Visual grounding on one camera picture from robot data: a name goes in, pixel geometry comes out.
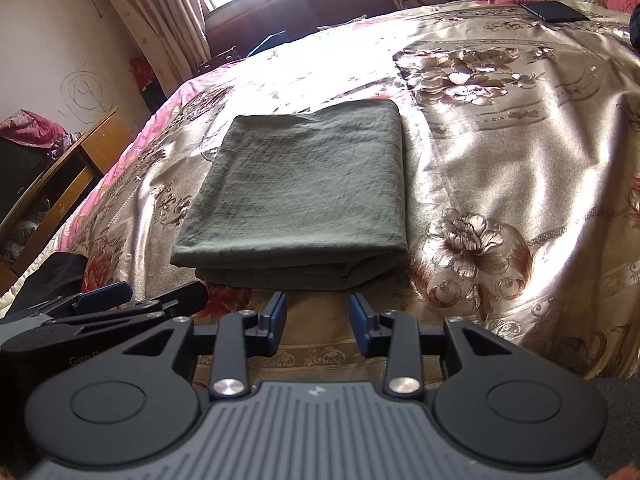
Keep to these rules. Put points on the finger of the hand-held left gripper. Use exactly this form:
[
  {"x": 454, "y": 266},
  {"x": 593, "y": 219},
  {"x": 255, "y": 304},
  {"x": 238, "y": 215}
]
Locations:
[
  {"x": 102, "y": 296},
  {"x": 187, "y": 297}
]

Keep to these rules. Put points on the floral satin bedspread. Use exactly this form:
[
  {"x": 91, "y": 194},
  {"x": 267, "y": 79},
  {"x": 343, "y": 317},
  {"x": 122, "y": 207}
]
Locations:
[{"x": 500, "y": 160}]

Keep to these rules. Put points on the blue bag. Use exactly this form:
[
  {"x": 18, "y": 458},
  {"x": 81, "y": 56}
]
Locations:
[{"x": 270, "y": 42}]

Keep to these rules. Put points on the pink patterned cloth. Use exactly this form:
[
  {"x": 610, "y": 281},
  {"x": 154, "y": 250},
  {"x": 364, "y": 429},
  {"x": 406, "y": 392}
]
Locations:
[{"x": 30, "y": 127}]

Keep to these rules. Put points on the dark cloth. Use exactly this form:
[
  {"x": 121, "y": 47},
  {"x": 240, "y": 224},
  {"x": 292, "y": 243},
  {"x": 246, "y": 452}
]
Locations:
[{"x": 52, "y": 272}]

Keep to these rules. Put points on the black garment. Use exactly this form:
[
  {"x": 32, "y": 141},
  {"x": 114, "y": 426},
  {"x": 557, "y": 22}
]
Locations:
[{"x": 635, "y": 35}]

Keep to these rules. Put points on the olive green pants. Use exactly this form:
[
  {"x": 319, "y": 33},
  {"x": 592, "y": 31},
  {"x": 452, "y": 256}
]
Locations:
[{"x": 300, "y": 185}]

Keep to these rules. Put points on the red bag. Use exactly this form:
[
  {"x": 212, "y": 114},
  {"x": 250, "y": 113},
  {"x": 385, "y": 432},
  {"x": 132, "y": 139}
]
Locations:
[{"x": 142, "y": 71}]

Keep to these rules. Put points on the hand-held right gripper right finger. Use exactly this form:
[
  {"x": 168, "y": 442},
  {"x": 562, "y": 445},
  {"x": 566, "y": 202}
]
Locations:
[{"x": 361, "y": 325}]

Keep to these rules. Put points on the black television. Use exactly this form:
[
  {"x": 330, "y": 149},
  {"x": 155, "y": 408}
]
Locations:
[{"x": 15, "y": 175}]

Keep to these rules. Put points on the wooden cabinet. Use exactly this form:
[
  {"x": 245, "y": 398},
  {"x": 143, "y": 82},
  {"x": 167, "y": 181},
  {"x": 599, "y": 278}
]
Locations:
[{"x": 100, "y": 145}]

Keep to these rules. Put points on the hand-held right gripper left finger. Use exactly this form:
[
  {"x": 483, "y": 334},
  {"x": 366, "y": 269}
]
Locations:
[{"x": 274, "y": 322}]

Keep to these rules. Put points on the dark smartphone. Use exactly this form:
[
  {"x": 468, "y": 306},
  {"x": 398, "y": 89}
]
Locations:
[{"x": 552, "y": 11}]

